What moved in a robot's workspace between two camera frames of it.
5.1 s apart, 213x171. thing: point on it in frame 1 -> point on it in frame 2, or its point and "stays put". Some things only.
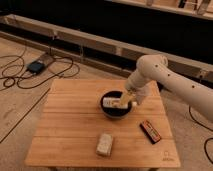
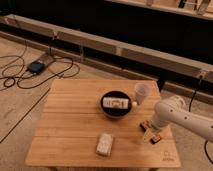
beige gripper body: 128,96 -> 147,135
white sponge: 104,146 stays put
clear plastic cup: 142,92 stays put
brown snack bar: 149,132 stays put
